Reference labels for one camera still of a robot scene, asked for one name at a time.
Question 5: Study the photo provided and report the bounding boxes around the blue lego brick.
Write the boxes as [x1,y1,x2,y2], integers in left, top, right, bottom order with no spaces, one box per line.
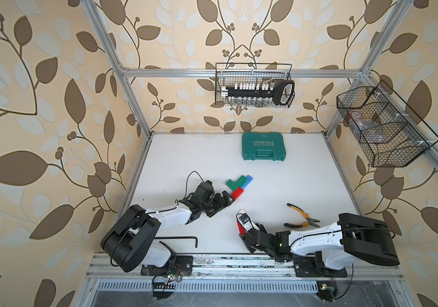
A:
[241,175,253,189]

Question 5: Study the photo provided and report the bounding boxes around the red lego brick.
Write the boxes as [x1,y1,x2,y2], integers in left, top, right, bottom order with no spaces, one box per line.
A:
[237,221,247,235]
[231,188,244,200]

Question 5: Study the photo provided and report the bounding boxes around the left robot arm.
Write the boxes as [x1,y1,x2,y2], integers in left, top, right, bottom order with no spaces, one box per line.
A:
[101,180,236,272]

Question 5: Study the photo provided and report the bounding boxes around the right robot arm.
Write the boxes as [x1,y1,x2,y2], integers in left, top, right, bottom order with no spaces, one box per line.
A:
[236,211,400,271]

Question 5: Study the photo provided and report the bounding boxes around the black hex key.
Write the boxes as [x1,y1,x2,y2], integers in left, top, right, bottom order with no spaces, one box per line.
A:
[154,236,198,248]

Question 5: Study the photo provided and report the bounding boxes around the yellow black pliers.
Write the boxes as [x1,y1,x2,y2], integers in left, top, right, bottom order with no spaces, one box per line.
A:
[284,203,320,229]

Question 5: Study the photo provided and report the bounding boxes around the green plastic tool case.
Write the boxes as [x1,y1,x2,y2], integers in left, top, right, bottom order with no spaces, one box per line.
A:
[241,132,286,161]

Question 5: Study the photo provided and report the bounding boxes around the socket bit set holder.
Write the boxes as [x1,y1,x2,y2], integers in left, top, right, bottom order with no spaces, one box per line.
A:
[216,79,295,107]

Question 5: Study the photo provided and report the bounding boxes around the plastic bag in basket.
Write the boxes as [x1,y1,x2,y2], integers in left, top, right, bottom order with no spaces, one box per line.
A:
[351,111,385,143]

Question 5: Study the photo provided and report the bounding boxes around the aluminium rail front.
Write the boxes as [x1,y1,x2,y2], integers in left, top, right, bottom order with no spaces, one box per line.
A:
[84,253,404,281]

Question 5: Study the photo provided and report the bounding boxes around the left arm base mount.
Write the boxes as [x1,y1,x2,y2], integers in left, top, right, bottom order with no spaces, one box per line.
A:
[141,255,193,276]

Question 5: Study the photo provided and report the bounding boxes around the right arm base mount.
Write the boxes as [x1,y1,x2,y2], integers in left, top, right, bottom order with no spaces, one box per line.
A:
[293,251,348,278]

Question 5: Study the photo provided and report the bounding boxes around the black wire basket rear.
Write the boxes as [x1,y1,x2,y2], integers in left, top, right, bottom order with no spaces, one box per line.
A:
[215,62,295,108]

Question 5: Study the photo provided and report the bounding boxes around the black wire basket side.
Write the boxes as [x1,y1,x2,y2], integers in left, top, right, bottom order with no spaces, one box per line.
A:
[337,80,438,168]

